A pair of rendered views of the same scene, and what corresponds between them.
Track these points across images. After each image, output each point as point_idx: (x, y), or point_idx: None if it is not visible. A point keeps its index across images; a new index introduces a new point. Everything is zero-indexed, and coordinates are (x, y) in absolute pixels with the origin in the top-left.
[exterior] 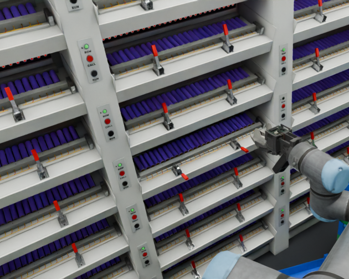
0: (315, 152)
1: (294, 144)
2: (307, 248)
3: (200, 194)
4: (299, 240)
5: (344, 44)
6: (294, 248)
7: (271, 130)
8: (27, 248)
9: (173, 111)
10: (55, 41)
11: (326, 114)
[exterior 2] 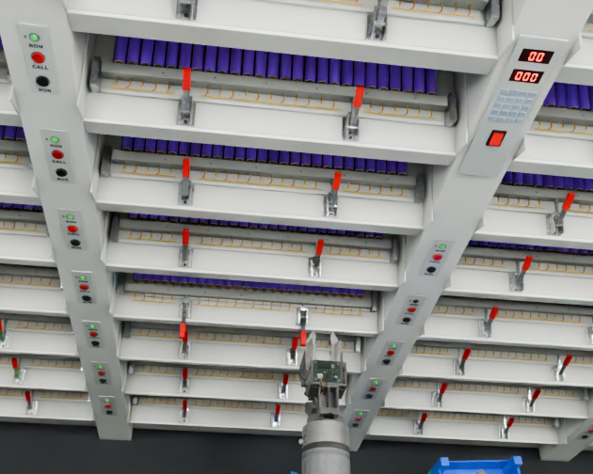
0: (328, 454)
1: (322, 416)
2: (380, 471)
3: (227, 339)
4: (381, 452)
5: None
6: (363, 459)
7: (317, 367)
8: None
9: (210, 236)
10: (5, 117)
11: (504, 343)
